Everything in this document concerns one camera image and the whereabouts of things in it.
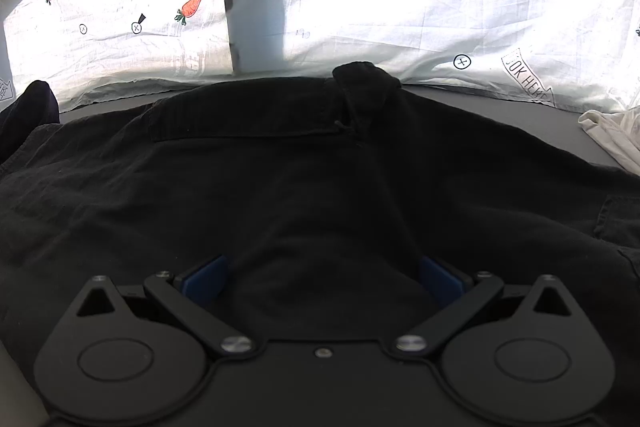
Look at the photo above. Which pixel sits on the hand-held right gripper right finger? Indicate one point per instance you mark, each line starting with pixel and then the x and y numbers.
pixel 439 283

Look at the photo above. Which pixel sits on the white printed pillow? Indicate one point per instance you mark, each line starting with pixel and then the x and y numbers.
pixel 125 7

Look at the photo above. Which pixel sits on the dark cloth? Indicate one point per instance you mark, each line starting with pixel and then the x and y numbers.
pixel 30 107

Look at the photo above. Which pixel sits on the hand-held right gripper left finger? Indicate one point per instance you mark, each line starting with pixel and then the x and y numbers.
pixel 207 283

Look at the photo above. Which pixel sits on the cream white garment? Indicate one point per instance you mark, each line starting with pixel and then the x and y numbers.
pixel 617 137

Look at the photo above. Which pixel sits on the black garment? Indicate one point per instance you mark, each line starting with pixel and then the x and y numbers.
pixel 310 187

